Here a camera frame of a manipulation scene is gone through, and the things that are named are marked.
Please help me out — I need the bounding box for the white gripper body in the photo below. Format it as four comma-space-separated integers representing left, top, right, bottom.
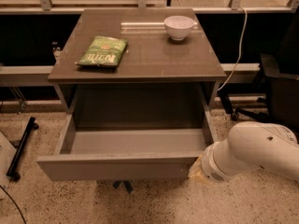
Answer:
200, 142, 233, 183

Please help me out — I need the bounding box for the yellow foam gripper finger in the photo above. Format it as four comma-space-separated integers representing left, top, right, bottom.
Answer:
188, 155, 209, 185

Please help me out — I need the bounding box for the grey top drawer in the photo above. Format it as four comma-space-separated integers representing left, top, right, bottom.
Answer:
36, 87, 219, 182

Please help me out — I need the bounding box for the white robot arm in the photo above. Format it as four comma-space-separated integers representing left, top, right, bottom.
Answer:
188, 121, 299, 183

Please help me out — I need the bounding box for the grey drawer cabinet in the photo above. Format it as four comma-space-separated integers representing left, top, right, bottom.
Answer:
49, 8, 225, 105

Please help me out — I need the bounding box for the black office chair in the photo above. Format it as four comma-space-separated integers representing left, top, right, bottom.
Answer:
231, 13, 299, 130

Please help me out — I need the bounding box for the white bowl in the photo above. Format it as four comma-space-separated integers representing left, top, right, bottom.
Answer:
164, 16, 194, 41

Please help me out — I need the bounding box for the green chip bag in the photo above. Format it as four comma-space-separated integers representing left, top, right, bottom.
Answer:
76, 36, 128, 68

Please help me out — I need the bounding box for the black wheeled stand leg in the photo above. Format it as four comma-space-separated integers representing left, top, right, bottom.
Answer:
7, 117, 39, 181

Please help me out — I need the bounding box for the white cable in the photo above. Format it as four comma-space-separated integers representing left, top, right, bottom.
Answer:
217, 7, 249, 92

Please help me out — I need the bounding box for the black floor cable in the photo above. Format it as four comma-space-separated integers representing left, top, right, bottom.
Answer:
0, 186, 27, 224

